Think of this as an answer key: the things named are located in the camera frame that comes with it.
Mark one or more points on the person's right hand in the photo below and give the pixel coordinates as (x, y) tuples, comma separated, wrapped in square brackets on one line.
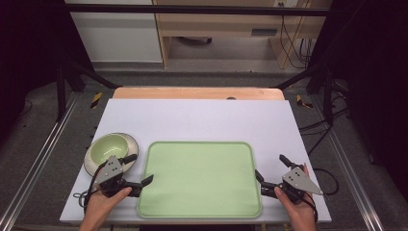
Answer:
[(300, 211)]

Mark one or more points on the white board sheet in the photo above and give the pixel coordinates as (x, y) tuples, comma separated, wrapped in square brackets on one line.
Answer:
[(198, 122)]

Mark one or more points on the beige plate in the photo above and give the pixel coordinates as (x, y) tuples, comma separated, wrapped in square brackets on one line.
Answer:
[(133, 146)]

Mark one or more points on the wooden table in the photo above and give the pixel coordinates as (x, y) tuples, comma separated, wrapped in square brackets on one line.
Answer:
[(192, 93)]

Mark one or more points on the black horizontal frame bar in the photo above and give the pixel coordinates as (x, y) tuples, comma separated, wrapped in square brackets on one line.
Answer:
[(192, 9)]

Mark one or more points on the white cabinet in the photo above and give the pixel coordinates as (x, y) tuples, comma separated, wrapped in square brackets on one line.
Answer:
[(118, 35)]

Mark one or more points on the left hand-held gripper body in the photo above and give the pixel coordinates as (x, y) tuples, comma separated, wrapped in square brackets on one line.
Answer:
[(110, 170)]

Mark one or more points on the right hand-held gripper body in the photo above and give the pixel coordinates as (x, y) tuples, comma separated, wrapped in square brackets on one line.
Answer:
[(300, 181)]

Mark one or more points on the black curtain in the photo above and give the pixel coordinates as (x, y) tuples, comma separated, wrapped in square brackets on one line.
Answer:
[(375, 64), (29, 48)]

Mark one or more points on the black metal stand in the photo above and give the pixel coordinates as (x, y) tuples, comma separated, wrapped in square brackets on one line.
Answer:
[(61, 89), (327, 96)]

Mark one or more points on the green bowl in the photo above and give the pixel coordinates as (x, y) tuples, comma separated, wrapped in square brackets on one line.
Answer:
[(107, 149)]

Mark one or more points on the metal floor rail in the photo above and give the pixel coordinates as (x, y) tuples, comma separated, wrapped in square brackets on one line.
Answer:
[(349, 166), (41, 154)]

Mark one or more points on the wooden desk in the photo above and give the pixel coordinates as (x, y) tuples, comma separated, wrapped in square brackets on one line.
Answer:
[(218, 24)]

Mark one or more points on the person's left hand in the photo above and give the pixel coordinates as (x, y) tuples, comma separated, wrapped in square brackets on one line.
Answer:
[(101, 205)]

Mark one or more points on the green tray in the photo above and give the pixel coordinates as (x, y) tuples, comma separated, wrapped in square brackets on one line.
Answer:
[(198, 179)]

